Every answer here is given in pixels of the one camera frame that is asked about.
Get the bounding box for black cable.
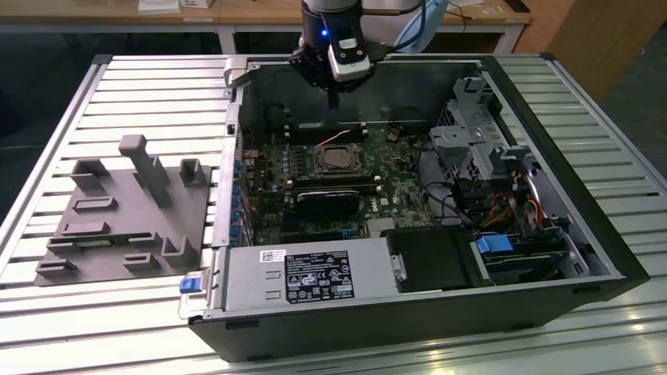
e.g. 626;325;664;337
424;181;478;230

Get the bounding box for black graphics card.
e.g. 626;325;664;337
292;187;361;220

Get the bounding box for green motherboard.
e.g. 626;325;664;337
240;123;437;248

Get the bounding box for black plastic shroud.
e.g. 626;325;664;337
380;227;488;293

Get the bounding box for metal drive cage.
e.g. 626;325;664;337
426;76;528;181

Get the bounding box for grey parts rack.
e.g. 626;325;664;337
30;134;215;289

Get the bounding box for silver CPU plate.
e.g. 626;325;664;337
321;148;354;167

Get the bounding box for silver chipset heat sink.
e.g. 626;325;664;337
364;217;396;238

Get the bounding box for pale blue teach pendant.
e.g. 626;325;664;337
393;0;450;52

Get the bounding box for blue disk carrier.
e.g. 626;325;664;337
474;232;516;258

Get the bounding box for metal disk bay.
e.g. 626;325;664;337
466;224;593;287

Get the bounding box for dark camera cable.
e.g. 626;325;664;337
364;0;436;54

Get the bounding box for yellow wire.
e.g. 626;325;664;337
481;198;540;230

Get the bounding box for wooden desk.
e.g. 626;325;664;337
0;0;533;55

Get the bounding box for silver power supply unit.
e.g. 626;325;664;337
202;238;406;313

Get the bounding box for CPU socket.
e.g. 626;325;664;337
309;142;368;177

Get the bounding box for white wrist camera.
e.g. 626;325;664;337
328;37;374;83

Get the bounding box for black PC case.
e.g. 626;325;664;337
186;52;650;363

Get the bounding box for blue case latch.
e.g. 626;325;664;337
177;272;202;295

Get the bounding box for wooden cabinet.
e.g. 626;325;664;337
545;0;667;101

